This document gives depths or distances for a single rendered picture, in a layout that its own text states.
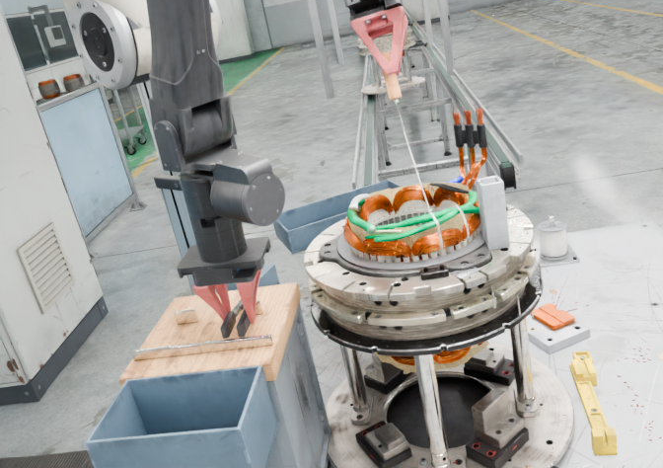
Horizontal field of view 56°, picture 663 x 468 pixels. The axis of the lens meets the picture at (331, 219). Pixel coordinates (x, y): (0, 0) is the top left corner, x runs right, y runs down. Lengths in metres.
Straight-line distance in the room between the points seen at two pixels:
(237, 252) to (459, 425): 0.48
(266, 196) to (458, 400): 0.56
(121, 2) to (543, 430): 0.90
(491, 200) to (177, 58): 0.41
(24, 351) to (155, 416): 2.26
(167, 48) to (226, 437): 0.39
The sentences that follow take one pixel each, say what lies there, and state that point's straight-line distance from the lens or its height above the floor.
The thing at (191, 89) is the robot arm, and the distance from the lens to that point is 0.67.
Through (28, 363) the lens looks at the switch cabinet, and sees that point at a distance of 3.07.
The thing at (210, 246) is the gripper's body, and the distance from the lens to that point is 0.73.
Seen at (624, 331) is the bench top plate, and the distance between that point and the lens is 1.25.
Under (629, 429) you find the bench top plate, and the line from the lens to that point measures 1.04.
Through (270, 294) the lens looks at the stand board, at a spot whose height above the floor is 1.07.
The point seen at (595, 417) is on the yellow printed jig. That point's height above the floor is 0.79.
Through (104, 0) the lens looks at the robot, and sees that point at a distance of 1.09.
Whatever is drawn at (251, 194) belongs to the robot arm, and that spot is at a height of 1.27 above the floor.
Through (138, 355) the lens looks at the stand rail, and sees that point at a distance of 0.83.
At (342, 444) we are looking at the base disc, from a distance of 1.01.
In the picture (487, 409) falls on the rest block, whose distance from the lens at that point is 0.93.
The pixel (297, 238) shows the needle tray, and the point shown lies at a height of 1.05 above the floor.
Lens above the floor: 1.45
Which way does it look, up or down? 20 degrees down
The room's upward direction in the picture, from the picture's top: 12 degrees counter-clockwise
